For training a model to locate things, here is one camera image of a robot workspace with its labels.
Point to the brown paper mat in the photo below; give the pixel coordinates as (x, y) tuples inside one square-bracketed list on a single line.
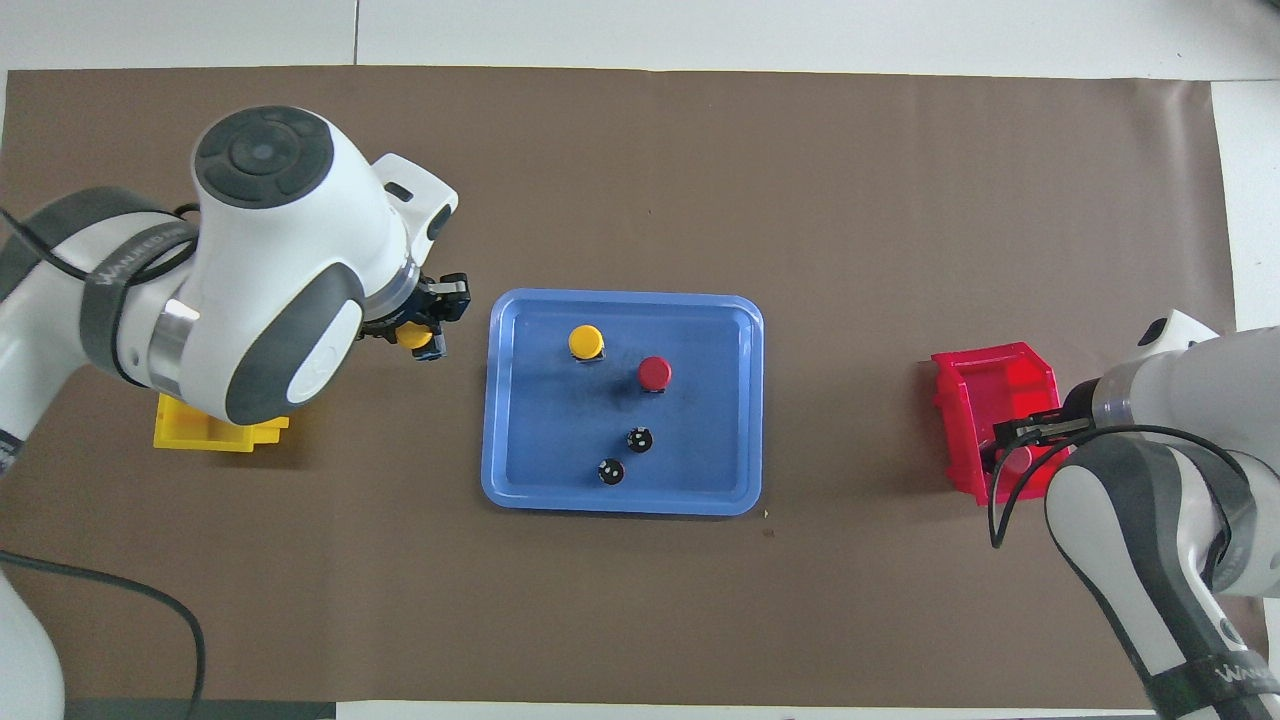
[(860, 200)]

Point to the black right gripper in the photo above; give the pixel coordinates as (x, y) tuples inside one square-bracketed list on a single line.
[(1075, 405)]

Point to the red push button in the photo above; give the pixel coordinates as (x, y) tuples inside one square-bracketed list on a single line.
[(655, 372)]

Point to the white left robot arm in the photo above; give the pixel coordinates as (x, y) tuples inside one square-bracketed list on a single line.
[(270, 260)]

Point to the red plastic bin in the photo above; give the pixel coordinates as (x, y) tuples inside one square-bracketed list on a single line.
[(985, 385)]

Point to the black cylindrical capacitor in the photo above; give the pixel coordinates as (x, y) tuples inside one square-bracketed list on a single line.
[(640, 440), (611, 472)]

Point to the blue plastic tray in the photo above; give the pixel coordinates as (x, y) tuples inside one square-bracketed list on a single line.
[(560, 420)]

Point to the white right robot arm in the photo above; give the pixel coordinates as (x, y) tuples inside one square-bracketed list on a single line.
[(1170, 500)]

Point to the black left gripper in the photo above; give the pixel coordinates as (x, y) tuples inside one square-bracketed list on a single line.
[(408, 305)]

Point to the yellow plastic bin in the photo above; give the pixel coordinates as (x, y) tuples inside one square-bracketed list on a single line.
[(200, 435)]

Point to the yellow push button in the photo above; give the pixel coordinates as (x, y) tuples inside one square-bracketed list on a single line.
[(412, 334), (586, 341)]

